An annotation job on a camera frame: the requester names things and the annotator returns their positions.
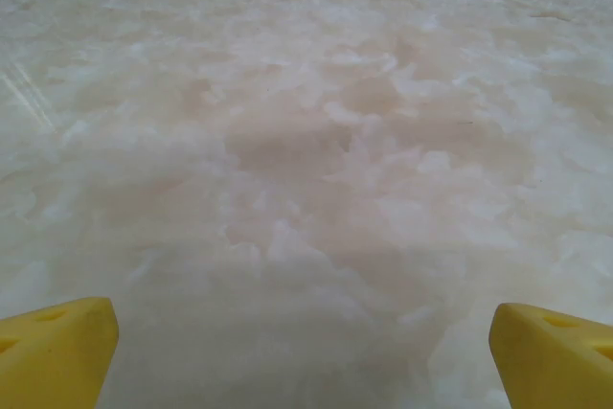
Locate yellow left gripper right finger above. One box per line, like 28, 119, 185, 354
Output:
488, 302, 613, 409

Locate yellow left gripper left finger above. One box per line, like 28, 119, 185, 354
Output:
0, 296, 120, 409

